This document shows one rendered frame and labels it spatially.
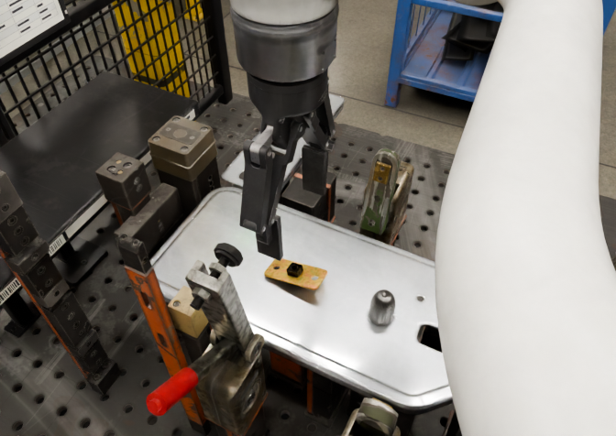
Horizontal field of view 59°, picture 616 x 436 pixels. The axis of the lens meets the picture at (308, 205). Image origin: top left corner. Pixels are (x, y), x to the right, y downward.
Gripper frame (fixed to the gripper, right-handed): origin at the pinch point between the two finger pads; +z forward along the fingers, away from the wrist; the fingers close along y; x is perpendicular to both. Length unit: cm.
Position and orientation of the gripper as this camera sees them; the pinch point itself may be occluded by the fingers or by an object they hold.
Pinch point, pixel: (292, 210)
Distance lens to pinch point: 63.9
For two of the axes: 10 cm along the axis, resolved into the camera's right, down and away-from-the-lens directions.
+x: -8.9, -3.2, 3.1
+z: 0.1, 6.8, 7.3
